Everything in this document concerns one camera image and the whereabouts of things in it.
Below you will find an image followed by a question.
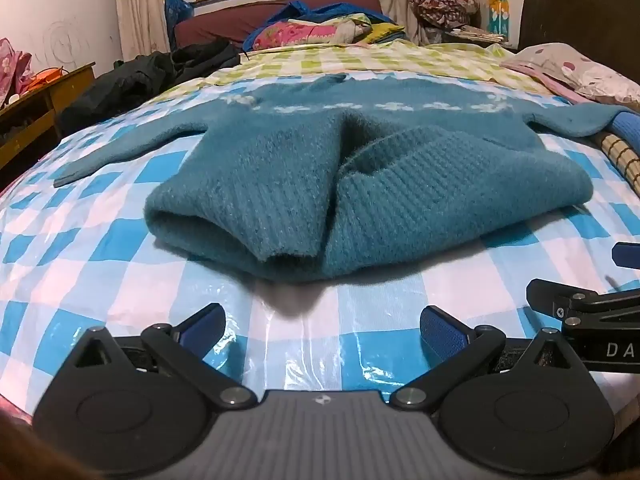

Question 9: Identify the blue knit garment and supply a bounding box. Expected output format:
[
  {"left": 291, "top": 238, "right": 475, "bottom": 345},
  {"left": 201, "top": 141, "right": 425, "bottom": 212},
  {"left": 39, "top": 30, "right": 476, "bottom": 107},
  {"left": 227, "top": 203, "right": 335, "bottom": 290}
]
[{"left": 607, "top": 112, "right": 640, "bottom": 153}]

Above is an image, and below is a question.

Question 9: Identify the orange bag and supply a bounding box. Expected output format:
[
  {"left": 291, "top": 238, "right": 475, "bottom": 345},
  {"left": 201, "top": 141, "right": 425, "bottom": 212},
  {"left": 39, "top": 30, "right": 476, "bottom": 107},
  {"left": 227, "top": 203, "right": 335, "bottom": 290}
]
[{"left": 27, "top": 67, "right": 68, "bottom": 88}]

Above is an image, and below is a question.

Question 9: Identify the green checked bed sheet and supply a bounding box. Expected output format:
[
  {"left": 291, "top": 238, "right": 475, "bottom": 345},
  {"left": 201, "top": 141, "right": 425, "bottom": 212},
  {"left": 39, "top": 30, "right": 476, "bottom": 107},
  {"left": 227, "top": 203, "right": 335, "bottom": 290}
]
[{"left": 165, "top": 40, "right": 566, "bottom": 106}]

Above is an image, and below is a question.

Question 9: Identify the floral fabric bundle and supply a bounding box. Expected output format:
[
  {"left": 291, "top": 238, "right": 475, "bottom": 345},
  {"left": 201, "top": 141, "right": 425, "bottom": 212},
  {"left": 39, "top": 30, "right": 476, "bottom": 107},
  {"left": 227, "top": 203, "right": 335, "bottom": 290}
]
[{"left": 406, "top": 0, "right": 481, "bottom": 28}]

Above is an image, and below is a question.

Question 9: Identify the wooden desk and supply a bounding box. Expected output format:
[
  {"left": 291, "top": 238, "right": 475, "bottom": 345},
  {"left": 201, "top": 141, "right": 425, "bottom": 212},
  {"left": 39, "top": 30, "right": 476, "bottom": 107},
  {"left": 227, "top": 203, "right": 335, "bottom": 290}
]
[{"left": 0, "top": 62, "right": 96, "bottom": 171}]

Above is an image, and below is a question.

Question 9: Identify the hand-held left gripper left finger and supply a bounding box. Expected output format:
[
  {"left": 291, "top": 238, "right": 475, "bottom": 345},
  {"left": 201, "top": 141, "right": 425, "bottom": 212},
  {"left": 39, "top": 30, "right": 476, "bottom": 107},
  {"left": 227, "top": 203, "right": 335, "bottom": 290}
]
[{"left": 62, "top": 303, "right": 258, "bottom": 409}]

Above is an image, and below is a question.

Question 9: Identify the pile of colourful bedding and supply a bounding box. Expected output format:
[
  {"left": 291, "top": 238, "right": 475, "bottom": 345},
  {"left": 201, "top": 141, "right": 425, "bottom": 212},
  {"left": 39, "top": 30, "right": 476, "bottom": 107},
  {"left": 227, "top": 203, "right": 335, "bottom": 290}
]
[{"left": 245, "top": 0, "right": 383, "bottom": 46}]

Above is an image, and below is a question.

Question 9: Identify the pink blanket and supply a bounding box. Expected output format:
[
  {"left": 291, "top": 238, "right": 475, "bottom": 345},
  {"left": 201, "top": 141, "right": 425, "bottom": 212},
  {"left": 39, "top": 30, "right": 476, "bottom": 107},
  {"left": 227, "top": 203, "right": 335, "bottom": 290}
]
[{"left": 500, "top": 60, "right": 586, "bottom": 106}]

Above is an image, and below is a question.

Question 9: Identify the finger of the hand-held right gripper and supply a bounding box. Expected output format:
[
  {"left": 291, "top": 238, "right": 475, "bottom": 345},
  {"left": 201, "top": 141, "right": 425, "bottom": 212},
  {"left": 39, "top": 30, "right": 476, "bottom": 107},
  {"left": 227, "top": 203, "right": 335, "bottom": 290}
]
[
  {"left": 526, "top": 278, "right": 640, "bottom": 333},
  {"left": 612, "top": 242, "right": 640, "bottom": 267}
]

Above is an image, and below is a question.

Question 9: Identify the teal knit sweater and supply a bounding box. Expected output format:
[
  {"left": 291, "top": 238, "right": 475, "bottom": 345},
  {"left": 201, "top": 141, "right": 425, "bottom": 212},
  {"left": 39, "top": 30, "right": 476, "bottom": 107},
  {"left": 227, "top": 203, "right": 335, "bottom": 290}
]
[{"left": 52, "top": 72, "right": 640, "bottom": 283}]

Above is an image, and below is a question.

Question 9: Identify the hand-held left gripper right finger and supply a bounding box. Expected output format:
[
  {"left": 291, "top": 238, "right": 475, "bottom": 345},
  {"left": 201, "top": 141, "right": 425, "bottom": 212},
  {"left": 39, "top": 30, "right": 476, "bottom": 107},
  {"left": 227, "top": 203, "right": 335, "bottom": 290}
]
[{"left": 390, "top": 305, "right": 590, "bottom": 409}]

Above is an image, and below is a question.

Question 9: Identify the cluttered bedside table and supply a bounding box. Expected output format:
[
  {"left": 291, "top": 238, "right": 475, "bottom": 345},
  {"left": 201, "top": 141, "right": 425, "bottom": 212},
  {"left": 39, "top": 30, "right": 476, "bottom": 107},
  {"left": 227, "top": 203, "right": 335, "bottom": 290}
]
[{"left": 442, "top": 25, "right": 508, "bottom": 48}]

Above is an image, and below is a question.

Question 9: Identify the maroon sofa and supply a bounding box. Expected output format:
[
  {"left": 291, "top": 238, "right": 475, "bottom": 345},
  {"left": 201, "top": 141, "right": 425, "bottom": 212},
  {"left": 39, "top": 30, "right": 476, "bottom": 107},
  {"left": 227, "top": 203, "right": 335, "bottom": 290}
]
[{"left": 174, "top": 0, "right": 383, "bottom": 51}]

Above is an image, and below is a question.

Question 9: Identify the pink floral quilt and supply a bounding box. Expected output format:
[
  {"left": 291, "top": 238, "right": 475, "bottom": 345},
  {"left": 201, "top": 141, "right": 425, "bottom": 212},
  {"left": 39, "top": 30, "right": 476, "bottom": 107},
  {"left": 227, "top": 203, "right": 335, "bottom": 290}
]
[{"left": 250, "top": 19, "right": 373, "bottom": 51}]

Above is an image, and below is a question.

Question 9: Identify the pink floral cloth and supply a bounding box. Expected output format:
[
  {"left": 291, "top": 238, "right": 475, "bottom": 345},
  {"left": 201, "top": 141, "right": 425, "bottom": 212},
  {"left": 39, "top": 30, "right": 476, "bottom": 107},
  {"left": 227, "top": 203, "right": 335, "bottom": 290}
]
[{"left": 0, "top": 37, "right": 35, "bottom": 106}]

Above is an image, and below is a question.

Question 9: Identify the blue plastic bag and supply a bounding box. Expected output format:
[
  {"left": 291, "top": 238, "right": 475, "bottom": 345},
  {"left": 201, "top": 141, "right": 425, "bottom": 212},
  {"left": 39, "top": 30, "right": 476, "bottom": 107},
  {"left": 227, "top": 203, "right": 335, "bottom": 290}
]
[{"left": 164, "top": 0, "right": 195, "bottom": 36}]

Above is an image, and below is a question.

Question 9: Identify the black jacket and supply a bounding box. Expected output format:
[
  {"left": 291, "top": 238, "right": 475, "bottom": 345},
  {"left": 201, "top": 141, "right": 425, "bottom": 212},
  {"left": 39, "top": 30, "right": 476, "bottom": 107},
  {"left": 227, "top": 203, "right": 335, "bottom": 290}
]
[{"left": 57, "top": 40, "right": 243, "bottom": 133}]

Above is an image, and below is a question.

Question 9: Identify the yellow cloth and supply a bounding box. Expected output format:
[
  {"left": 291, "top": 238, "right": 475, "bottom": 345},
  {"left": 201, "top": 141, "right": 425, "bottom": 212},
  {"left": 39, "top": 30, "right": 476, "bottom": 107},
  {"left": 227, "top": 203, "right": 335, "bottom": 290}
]
[{"left": 357, "top": 21, "right": 406, "bottom": 45}]

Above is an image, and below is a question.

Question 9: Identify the dark wooden headboard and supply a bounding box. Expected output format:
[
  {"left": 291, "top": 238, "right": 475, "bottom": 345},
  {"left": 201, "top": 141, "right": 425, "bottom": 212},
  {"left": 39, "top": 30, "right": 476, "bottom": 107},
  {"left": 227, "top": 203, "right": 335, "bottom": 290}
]
[{"left": 517, "top": 0, "right": 640, "bottom": 81}]

